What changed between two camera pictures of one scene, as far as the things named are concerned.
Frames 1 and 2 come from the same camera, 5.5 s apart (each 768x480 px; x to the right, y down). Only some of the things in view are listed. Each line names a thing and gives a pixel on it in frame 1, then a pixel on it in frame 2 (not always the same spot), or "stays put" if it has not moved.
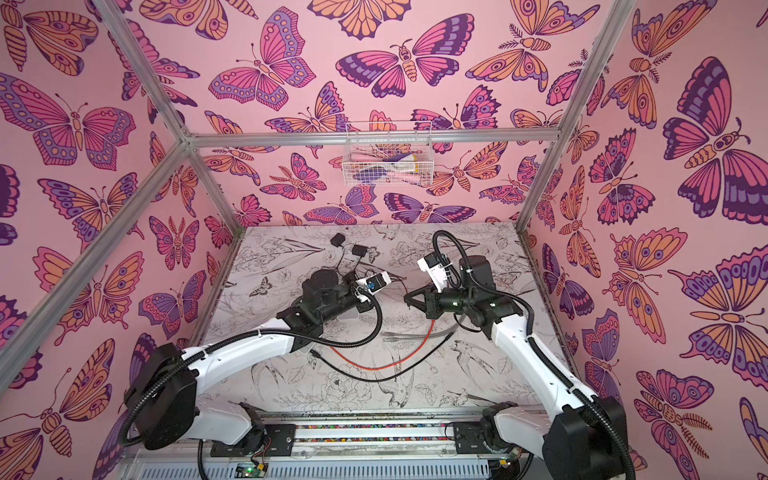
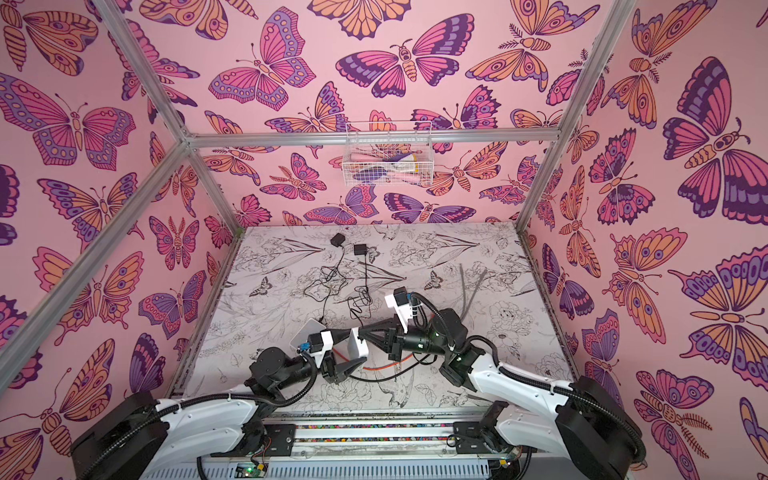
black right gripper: (434, 300) → (393, 343)
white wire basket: (388, 154) stays put
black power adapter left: (337, 239) stays put
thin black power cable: (382, 269) → (361, 287)
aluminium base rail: (344, 444) stays put
